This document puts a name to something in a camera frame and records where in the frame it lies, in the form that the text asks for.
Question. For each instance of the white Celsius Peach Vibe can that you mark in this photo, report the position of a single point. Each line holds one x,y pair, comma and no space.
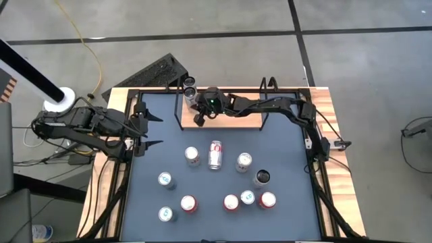
262,176
190,92
189,81

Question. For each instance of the wooden shelf with black frame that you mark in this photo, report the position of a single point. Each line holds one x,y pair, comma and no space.
236,121

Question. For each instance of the black pole white base stand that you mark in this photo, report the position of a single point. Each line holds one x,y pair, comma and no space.
59,101

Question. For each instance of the blue silver Red Bull can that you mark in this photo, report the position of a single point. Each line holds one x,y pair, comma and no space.
165,214
164,179
247,197

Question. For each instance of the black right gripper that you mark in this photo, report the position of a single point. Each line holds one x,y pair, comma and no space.
199,119

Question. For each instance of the white corner bracket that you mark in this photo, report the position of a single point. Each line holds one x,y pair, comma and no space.
129,144
308,143

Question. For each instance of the white blue bottle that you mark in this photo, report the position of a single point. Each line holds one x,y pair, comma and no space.
42,233

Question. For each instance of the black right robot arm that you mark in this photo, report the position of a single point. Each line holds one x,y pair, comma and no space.
270,104

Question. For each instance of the grey stand foot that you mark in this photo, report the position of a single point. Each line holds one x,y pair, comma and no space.
418,129

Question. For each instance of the small black grey device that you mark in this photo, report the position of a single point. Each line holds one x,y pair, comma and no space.
339,143

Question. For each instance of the black power adapter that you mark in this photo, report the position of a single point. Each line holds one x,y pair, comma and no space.
79,159

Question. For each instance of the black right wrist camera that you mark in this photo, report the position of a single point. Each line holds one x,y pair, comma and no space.
212,101

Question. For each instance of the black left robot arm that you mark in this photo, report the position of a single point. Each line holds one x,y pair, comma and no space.
84,121

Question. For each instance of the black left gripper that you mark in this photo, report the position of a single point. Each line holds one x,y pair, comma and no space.
137,130

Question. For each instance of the orange striped panel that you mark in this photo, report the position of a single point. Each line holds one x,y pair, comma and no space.
8,89

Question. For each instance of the black floor beam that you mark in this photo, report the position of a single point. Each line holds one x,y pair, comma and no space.
50,189

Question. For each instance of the silver Diet Coke can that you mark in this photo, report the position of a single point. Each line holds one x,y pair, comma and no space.
244,159
215,155
191,153

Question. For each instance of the black perforated panel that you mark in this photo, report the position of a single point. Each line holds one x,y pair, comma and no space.
152,74

